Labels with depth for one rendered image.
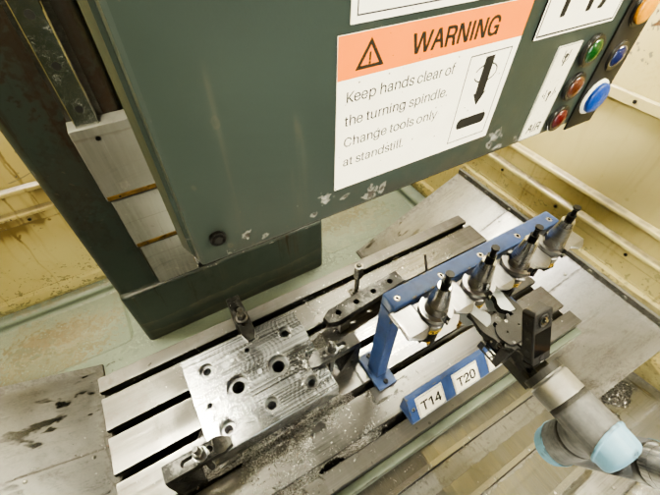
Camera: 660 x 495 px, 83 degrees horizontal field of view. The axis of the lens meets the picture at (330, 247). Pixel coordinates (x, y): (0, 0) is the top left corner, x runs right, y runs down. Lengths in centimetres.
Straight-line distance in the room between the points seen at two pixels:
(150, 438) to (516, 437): 92
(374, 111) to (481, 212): 133
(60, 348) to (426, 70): 155
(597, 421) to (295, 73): 69
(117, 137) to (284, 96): 72
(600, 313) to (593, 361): 15
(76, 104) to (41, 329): 104
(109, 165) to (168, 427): 60
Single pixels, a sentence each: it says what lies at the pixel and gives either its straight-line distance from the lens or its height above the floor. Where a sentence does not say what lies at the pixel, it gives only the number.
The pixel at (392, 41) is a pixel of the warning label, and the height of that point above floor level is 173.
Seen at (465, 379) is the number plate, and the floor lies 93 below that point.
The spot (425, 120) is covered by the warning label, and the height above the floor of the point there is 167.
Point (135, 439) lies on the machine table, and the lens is 103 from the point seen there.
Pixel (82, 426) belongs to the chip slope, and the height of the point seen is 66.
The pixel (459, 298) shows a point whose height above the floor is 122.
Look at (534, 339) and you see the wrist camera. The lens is 74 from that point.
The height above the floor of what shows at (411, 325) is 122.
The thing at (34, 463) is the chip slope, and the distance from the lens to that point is 136.
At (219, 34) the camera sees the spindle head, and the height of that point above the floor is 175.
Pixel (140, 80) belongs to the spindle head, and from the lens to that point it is 20.
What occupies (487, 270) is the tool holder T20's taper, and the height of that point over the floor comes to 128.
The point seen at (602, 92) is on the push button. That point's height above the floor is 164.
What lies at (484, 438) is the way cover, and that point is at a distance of 118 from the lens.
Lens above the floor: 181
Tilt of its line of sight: 48 degrees down
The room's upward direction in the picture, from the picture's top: 1 degrees clockwise
